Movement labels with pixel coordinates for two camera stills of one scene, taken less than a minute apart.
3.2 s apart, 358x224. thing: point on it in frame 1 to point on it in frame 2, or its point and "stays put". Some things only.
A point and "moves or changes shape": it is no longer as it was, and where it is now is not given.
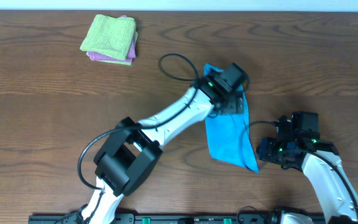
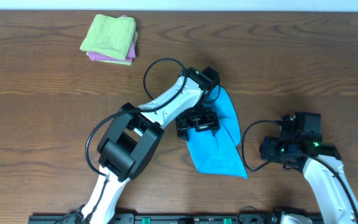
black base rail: [173, 218] stays put
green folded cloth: [110, 35] stays put
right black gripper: [265, 153] stays put
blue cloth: [229, 134] moves or changes shape
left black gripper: [238, 105] to [212, 123]
